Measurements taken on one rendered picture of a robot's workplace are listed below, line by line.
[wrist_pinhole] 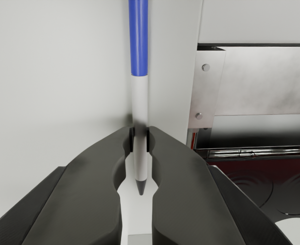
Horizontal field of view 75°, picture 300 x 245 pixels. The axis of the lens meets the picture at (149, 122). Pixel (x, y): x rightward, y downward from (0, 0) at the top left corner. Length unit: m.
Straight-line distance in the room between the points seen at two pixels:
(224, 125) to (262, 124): 0.06
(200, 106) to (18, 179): 0.17
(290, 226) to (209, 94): 0.29
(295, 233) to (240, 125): 0.21
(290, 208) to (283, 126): 0.13
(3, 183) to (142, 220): 0.12
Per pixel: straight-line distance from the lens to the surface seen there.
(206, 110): 0.21
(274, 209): 0.38
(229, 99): 0.25
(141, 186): 0.16
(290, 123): 0.40
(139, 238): 0.23
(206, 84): 0.20
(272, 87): 0.27
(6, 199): 0.21
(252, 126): 0.36
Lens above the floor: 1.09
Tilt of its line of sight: 61 degrees down
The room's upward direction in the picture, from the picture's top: 172 degrees clockwise
